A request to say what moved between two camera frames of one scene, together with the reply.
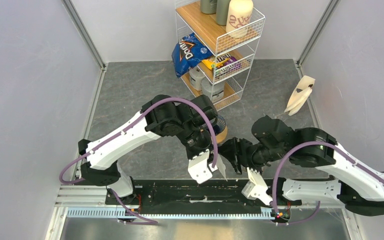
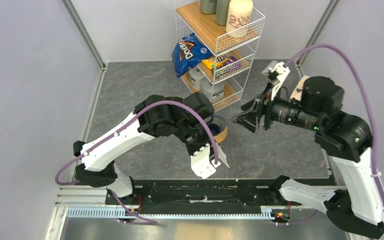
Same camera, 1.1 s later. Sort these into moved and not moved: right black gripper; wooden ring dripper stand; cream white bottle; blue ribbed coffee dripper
Moved: right black gripper
Not moved: blue ribbed coffee dripper; wooden ring dripper stand; cream white bottle
